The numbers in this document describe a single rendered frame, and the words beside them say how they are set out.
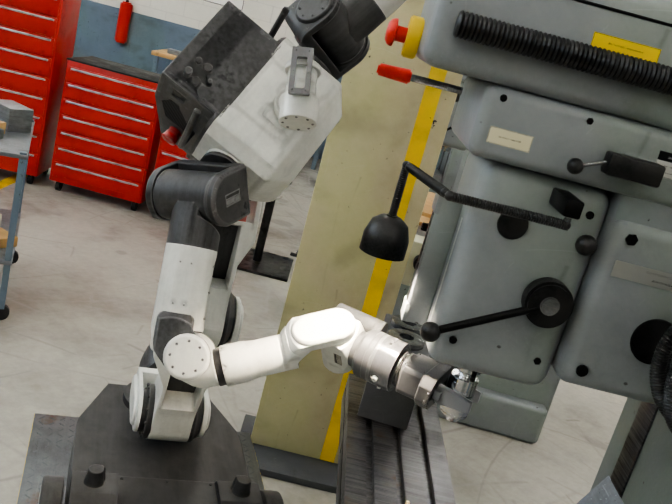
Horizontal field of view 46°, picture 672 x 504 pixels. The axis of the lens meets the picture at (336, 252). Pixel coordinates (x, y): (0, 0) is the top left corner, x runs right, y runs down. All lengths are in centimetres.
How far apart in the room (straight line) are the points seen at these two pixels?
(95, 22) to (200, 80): 929
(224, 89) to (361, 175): 157
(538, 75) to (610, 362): 43
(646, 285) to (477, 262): 24
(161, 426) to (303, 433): 132
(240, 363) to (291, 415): 196
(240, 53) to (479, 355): 69
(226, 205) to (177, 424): 87
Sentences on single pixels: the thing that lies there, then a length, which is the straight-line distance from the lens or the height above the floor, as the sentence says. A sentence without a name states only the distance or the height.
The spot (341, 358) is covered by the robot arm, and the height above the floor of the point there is 122.
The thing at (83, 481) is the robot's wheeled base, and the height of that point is 61.
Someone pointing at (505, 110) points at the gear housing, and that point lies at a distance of 109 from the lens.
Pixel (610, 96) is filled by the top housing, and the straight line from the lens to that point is 111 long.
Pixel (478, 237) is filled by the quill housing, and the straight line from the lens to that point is 114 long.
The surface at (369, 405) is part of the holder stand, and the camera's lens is 185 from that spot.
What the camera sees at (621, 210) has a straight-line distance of 117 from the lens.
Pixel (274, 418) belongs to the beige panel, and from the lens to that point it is 331.
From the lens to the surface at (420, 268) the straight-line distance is 122.
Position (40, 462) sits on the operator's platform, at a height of 40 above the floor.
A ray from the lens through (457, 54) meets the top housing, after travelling 106.
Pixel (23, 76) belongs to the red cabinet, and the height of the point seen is 80.
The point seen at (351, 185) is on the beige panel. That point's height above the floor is 119.
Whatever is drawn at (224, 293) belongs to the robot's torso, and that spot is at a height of 110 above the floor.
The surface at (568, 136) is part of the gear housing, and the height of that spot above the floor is 169.
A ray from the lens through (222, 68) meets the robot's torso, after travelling 146.
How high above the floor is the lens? 176
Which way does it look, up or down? 16 degrees down
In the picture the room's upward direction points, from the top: 15 degrees clockwise
